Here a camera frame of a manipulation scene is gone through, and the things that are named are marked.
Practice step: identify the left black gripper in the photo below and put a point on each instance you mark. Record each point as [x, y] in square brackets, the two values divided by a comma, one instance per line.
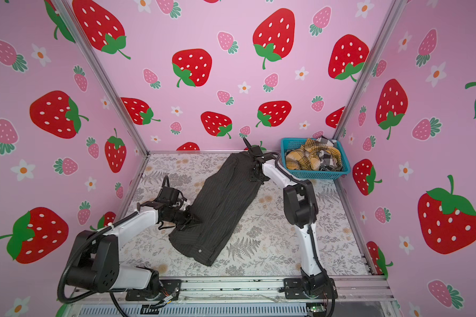
[188, 209]

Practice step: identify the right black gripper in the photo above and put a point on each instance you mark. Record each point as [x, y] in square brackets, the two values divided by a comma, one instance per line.
[254, 178]

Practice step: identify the dark grey pinstripe shirt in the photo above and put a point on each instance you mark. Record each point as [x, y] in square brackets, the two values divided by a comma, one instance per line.
[219, 206]

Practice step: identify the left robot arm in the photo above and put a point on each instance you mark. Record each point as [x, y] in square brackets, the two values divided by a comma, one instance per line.
[94, 263]

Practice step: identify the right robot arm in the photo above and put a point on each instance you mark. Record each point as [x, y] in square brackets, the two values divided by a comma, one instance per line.
[300, 210]

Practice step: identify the teal plastic basket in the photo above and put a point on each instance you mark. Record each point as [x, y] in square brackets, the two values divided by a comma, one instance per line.
[293, 143]

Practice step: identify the yellow plaid shirt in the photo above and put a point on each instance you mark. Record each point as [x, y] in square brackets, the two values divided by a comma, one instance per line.
[315, 155]

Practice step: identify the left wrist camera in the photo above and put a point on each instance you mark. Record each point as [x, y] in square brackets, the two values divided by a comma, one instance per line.
[170, 196]

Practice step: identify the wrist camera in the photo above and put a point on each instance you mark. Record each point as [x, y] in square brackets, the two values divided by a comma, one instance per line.
[255, 151]
[170, 196]

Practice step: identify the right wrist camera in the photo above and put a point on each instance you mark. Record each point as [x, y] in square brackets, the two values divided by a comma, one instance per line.
[255, 151]

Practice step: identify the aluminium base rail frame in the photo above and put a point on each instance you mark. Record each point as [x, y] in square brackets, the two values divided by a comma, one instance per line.
[248, 296]

